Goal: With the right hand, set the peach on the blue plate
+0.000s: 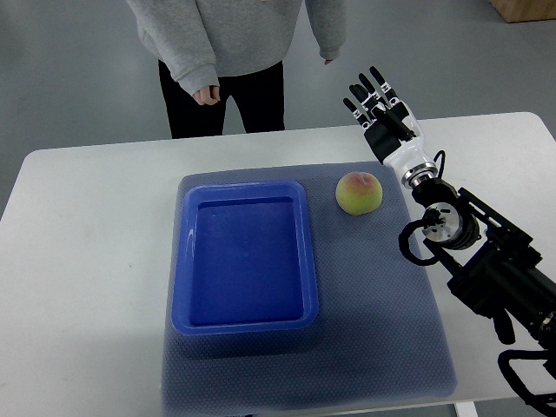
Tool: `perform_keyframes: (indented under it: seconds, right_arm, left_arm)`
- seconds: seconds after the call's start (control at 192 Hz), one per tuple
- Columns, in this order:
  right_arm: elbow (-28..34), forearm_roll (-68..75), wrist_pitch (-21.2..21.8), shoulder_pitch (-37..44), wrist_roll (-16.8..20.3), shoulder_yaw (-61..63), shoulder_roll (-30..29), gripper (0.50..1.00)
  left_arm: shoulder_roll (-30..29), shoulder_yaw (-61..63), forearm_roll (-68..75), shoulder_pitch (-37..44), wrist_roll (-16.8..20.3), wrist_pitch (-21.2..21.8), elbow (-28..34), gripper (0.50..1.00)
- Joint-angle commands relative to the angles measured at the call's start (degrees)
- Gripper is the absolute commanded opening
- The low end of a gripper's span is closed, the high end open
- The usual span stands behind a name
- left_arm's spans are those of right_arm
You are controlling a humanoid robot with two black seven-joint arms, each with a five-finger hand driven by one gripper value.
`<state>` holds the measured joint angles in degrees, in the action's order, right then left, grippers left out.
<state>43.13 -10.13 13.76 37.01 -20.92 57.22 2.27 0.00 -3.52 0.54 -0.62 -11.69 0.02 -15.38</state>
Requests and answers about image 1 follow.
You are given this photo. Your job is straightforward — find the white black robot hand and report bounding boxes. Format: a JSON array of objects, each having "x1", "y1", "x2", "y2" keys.
[{"x1": 343, "y1": 66, "x2": 441, "y2": 189}]

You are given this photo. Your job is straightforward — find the person's bare hand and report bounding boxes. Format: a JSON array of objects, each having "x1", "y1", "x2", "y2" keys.
[{"x1": 192, "y1": 85, "x2": 221, "y2": 105}]

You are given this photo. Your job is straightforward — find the green pink peach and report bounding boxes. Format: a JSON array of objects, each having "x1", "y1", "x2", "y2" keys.
[{"x1": 335, "y1": 172, "x2": 383, "y2": 215}]

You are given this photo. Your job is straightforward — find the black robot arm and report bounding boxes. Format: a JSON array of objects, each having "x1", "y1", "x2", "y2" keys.
[{"x1": 398, "y1": 151, "x2": 555, "y2": 416}]

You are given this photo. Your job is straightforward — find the person in grey hoodie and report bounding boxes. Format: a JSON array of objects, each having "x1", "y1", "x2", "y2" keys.
[{"x1": 128, "y1": 0, "x2": 348, "y2": 138}]

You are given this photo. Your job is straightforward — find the blue plastic tray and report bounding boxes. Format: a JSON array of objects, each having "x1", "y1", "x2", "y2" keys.
[{"x1": 170, "y1": 180, "x2": 319, "y2": 336}]

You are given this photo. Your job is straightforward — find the blue textured mat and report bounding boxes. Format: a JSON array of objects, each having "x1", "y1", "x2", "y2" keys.
[{"x1": 162, "y1": 162, "x2": 457, "y2": 416}]

